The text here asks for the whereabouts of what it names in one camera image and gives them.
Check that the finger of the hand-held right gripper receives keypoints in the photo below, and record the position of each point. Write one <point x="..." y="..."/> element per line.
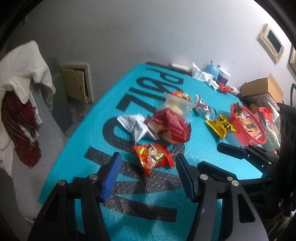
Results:
<point x="215" y="168"/>
<point x="233" y="150"/>

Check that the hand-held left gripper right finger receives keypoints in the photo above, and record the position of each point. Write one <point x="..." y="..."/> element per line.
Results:
<point x="185" y="178"/>

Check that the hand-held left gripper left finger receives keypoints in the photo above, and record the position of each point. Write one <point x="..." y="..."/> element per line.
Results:
<point x="113" y="176"/>

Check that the red plastic basket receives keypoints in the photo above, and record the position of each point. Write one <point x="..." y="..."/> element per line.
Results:
<point x="245" y="138"/>

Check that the orange cartoon snack packet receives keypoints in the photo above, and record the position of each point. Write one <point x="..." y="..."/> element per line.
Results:
<point x="150" y="155"/>

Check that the clear plastic snack bag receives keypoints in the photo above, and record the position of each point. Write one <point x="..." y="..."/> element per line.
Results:
<point x="175" y="103"/>

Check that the white figurine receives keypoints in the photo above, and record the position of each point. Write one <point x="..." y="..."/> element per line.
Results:
<point x="271" y="139"/>

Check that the teal bubble mat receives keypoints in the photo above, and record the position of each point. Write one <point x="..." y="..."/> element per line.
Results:
<point x="208" y="146"/>

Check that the yellow snack packet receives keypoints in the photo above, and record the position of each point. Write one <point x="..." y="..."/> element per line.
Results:
<point x="220" y="126"/>

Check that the small red packet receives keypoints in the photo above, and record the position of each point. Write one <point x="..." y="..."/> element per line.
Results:
<point x="264" y="112"/>

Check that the brown snack packet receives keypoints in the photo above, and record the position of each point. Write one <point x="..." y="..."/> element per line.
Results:
<point x="248" y="124"/>

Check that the cardboard box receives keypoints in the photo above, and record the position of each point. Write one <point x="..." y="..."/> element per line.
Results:
<point x="261" y="88"/>

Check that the grey printed snack packet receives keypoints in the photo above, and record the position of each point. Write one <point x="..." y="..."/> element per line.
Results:
<point x="202" y="106"/>

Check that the large red snack bag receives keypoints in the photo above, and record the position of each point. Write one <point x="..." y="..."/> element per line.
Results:
<point x="173" y="125"/>

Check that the plain silver snack packet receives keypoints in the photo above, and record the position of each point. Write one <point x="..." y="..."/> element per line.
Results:
<point x="136" y="126"/>

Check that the crumpled white wrapper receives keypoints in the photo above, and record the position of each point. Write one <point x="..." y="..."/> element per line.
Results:
<point x="235" y="90"/>

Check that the red candy wrappers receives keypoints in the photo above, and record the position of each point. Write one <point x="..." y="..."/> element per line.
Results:
<point x="225" y="88"/>

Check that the grey chair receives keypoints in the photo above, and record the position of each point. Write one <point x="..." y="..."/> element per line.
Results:
<point x="53" y="136"/>

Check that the blue jar with white lid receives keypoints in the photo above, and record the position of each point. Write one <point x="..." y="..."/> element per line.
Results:
<point x="223" y="77"/>

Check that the red orange snack packet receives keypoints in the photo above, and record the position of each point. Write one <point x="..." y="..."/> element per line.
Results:
<point x="182" y="95"/>

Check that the crumpled white tissue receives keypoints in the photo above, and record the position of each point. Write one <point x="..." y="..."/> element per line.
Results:
<point x="201" y="75"/>

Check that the blue deer-shaped device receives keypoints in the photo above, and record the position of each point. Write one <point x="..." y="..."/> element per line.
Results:
<point x="211" y="70"/>

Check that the red striped cloth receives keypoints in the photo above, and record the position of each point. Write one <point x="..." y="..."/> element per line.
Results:
<point x="20" y="120"/>

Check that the white cloth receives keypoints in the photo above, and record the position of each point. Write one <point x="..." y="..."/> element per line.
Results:
<point x="23" y="62"/>

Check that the narrow wall frame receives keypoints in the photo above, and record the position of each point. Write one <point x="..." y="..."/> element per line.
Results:
<point x="293" y="60"/>

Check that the framed wall picture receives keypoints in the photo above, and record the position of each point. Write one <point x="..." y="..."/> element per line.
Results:
<point x="274" y="40"/>

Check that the beige wall hatch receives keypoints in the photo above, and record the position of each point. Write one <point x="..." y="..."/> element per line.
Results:
<point x="76" y="83"/>

